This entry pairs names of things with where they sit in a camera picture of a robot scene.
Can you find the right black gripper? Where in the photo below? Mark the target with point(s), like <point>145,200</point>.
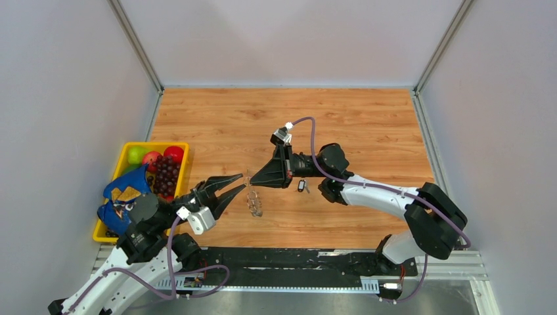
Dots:
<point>278,172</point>

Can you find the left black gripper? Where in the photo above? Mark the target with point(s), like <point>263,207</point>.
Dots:
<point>203,190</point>

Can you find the key with black tag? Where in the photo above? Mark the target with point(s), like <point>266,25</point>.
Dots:
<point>303,186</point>

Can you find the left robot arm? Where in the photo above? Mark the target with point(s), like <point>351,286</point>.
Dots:
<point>149,254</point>

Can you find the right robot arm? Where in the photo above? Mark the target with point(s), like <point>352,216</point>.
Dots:
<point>435,222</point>

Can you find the purple grape bunch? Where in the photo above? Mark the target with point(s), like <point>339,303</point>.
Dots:
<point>162,176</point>

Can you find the red apple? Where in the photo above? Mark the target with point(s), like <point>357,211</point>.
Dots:
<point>151,159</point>
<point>174,153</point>

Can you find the green pear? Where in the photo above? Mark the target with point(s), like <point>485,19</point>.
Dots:
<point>135,155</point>

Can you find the blue chip bag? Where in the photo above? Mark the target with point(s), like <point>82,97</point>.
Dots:
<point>120,195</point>

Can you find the yellow plastic bin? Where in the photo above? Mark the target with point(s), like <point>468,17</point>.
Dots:
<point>101,234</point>

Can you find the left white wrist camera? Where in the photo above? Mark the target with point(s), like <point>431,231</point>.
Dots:
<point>200,221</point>

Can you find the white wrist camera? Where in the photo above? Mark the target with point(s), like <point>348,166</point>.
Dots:
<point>282,135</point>
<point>200,221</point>

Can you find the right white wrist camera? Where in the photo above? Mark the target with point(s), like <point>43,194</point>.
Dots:
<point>282,135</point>

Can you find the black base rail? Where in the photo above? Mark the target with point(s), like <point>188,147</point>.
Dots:
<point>294,267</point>

